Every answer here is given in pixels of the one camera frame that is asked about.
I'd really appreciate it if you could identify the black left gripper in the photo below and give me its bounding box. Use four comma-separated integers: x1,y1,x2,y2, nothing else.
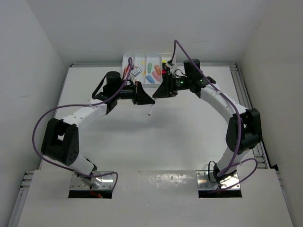
114,80,155,105

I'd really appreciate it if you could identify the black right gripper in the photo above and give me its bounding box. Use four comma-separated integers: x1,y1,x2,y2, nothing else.
153,72,192,98

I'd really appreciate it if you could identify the blue eraser case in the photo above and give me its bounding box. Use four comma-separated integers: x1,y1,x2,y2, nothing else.
146,75,155,84

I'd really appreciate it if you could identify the orange eraser case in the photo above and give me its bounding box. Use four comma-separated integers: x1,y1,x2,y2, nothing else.
154,65,161,75

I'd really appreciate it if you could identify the green eraser case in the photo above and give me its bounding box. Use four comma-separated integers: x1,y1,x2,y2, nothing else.
147,62,152,74

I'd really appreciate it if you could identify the red ballpoint pen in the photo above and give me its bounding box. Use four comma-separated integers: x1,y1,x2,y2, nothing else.
125,65,130,73

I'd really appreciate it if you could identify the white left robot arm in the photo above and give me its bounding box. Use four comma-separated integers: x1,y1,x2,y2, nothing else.
41,71,155,179

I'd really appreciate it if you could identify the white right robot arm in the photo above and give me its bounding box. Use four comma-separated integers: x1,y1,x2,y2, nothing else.
153,59,262,182

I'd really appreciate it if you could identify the white divided organizer tray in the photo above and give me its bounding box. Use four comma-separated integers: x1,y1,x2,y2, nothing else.
121,53,177,88

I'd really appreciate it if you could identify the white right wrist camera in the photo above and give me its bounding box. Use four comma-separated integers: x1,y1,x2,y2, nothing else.
166,61,178,71

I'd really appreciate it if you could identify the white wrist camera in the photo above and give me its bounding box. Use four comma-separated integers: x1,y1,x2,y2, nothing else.
166,61,178,71
131,67,142,78

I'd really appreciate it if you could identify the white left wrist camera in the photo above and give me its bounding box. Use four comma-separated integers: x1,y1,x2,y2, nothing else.
131,67,142,78

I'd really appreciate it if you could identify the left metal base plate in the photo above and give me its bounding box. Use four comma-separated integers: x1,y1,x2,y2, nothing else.
70,171,116,191

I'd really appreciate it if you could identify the metal base plate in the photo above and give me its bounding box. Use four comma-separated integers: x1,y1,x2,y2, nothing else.
70,171,116,191
196,171,241,191

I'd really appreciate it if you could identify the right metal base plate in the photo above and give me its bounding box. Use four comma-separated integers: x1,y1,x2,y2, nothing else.
196,171,241,191

